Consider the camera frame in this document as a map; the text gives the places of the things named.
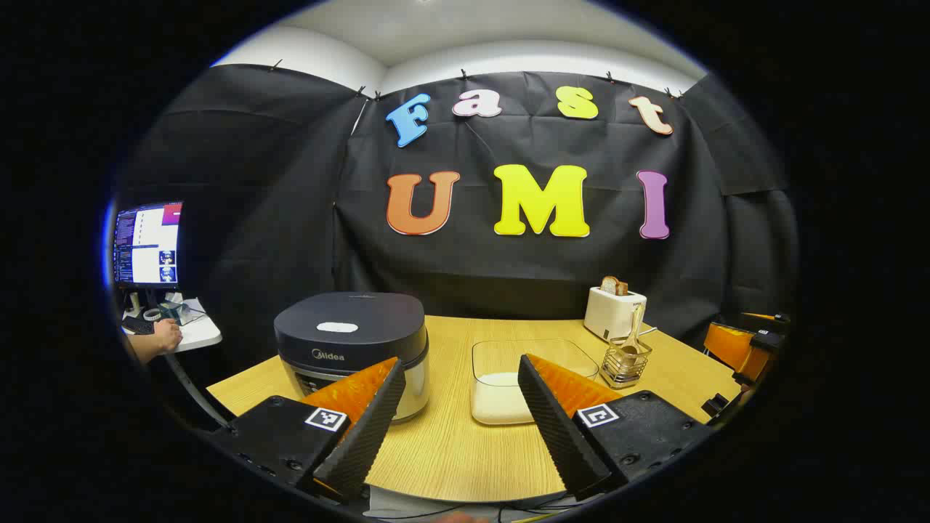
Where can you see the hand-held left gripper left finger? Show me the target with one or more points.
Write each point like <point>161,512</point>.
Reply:
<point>363,436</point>

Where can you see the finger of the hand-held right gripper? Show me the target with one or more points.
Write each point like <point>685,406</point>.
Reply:
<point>766,319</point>
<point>726,345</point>

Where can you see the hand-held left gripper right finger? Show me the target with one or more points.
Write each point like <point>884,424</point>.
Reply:
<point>556,428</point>

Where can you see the glass dish of white rice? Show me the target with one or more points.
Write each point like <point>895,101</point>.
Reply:
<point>498,396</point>

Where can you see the wooden spoon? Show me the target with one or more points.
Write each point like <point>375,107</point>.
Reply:
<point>631,341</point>

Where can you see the black silver rice cooker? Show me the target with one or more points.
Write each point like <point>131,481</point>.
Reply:
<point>349,319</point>

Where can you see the white toaster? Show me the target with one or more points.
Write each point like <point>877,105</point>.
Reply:
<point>607,312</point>

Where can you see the toasted bread slice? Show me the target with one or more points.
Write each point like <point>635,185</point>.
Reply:
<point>612,285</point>

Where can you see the white side table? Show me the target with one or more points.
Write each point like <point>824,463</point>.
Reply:
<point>200,334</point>

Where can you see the clear plastic bag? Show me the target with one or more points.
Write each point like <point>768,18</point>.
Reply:
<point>174,312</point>

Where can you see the white tape roll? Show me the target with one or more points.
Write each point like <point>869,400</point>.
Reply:
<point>152,314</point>

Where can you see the black keyboard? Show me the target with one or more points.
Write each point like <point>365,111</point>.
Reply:
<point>138,327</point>

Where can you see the black backdrop cloth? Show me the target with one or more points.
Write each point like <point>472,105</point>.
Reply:
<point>290,181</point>

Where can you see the computer monitor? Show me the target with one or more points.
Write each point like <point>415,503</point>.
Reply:
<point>149,247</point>

